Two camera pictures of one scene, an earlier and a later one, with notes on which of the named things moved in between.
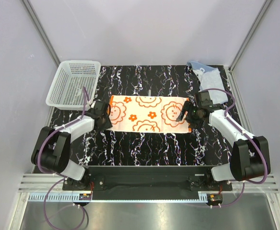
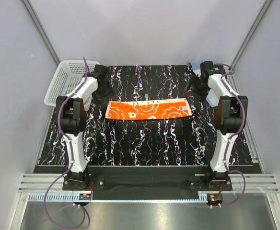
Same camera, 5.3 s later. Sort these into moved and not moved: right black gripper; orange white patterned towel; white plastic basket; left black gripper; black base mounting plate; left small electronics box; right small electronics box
Moved: right black gripper; left black gripper; orange white patterned towel
Not moved: white plastic basket; left small electronics box; black base mounting plate; right small electronics box
